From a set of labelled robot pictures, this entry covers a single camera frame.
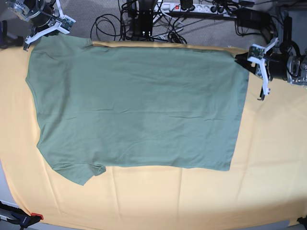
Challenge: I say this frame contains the black power adapter brick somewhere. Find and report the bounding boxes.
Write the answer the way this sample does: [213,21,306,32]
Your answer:
[235,8,271,30]

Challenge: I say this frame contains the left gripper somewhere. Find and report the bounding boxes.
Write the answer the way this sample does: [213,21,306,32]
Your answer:
[235,53,291,81]

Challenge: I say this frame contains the green T-shirt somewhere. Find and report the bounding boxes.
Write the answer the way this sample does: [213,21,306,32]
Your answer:
[26,35,249,185]

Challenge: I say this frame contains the tangled black floor cables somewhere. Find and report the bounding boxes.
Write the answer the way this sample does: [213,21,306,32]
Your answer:
[90,0,188,45]

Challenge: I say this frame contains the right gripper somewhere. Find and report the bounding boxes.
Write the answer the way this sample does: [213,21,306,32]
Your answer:
[30,1,59,36]

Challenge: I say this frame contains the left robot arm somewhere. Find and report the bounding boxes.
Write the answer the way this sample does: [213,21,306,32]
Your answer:
[235,53,307,88]

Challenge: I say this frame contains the yellow table cloth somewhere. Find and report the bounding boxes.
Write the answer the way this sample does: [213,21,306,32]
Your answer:
[0,48,307,230]

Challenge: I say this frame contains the white power strip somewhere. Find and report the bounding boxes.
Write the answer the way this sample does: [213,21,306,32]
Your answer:
[154,1,236,19]

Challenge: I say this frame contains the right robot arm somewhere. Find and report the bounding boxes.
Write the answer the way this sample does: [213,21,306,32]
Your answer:
[5,0,59,36]

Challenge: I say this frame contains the black clamp right corner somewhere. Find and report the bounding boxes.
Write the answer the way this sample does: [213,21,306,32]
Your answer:
[297,216,307,229]

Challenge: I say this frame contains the black table leg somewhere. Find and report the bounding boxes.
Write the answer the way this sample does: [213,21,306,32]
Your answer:
[280,16,292,52]

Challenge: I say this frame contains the black camera stand post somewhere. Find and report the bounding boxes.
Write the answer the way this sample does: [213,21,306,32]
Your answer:
[127,0,157,41]

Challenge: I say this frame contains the orange black clamp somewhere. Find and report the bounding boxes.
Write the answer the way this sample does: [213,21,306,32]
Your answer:
[0,202,44,230]

